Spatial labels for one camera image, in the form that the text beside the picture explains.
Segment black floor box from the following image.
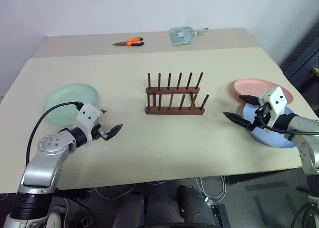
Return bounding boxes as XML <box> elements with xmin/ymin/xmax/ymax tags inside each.
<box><xmin>211</xmin><ymin>204</ymin><xmax>231</xmax><ymax>228</ymax></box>

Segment green plate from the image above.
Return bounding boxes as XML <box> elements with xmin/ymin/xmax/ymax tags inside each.
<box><xmin>42</xmin><ymin>83</ymin><xmax>102</xmax><ymax>127</ymax></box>

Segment orange handled pliers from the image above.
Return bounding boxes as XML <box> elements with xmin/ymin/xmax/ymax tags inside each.
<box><xmin>112</xmin><ymin>36</ymin><xmax>146</xmax><ymax>48</ymax></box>

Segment black table frame bar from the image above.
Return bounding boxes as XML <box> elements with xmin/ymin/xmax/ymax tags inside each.
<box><xmin>225</xmin><ymin>168</ymin><xmax>308</xmax><ymax>186</ymax></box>

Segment wooden dish rack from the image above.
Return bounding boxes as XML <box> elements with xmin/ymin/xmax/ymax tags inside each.
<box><xmin>145</xmin><ymin>72</ymin><xmax>210</xmax><ymax>115</ymax></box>

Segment black metal frame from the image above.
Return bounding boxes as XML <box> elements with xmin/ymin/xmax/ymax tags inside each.
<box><xmin>280</xmin><ymin>25</ymin><xmax>319</xmax><ymax>89</ymax></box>

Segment pink plate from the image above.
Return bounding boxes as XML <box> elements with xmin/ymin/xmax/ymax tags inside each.
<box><xmin>233</xmin><ymin>78</ymin><xmax>295</xmax><ymax>106</ymax></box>

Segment blue plate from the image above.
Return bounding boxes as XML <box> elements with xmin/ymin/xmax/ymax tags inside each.
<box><xmin>242</xmin><ymin>103</ymin><xmax>298</xmax><ymax>149</ymax></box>

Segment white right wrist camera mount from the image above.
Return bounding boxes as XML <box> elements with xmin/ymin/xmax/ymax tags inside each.
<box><xmin>258</xmin><ymin>86</ymin><xmax>288</xmax><ymax>134</ymax></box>

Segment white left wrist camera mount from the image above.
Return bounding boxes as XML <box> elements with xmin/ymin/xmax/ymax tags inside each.
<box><xmin>74</xmin><ymin>103</ymin><xmax>103</xmax><ymax>145</ymax></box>

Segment pale green dustpan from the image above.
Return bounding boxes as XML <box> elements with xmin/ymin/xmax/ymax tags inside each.
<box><xmin>168</xmin><ymin>26</ymin><xmax>210</xmax><ymax>47</ymax></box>

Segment white cable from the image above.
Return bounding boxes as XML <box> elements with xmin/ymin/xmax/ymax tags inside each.
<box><xmin>86</xmin><ymin>183</ymin><xmax>137</xmax><ymax>202</ymax></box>
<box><xmin>193</xmin><ymin>176</ymin><xmax>227</xmax><ymax>204</ymax></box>

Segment dark grey rounded shape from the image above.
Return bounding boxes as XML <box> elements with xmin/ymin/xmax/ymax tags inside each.
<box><xmin>176</xmin><ymin>185</ymin><xmax>217</xmax><ymax>228</ymax></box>
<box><xmin>111</xmin><ymin>191</ymin><xmax>148</xmax><ymax>228</ymax></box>

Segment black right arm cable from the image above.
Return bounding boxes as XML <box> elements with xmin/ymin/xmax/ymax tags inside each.
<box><xmin>253</xmin><ymin>107</ymin><xmax>319</xmax><ymax>136</ymax></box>

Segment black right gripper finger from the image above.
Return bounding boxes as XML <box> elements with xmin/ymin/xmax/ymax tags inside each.
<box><xmin>238</xmin><ymin>94</ymin><xmax>260</xmax><ymax>106</ymax></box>
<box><xmin>223</xmin><ymin>111</ymin><xmax>256</xmax><ymax>132</ymax></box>

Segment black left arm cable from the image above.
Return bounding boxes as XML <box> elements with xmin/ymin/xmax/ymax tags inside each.
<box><xmin>25</xmin><ymin>101</ymin><xmax>84</xmax><ymax>167</ymax></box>

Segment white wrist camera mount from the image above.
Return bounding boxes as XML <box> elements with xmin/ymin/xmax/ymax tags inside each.
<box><xmin>74</xmin><ymin>103</ymin><xmax>103</xmax><ymax>145</ymax></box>
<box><xmin>258</xmin><ymin>86</ymin><xmax>288</xmax><ymax>134</ymax></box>

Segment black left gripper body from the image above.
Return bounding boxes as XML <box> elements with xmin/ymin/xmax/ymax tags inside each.
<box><xmin>90</xmin><ymin>123</ymin><xmax>106</xmax><ymax>142</ymax></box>

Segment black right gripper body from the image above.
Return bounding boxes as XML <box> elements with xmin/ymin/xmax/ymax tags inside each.
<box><xmin>253</xmin><ymin>102</ymin><xmax>274</xmax><ymax>132</ymax></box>

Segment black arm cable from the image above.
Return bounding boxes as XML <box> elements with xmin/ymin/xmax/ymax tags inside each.
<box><xmin>253</xmin><ymin>107</ymin><xmax>319</xmax><ymax>136</ymax></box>
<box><xmin>25</xmin><ymin>101</ymin><xmax>84</xmax><ymax>167</ymax></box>

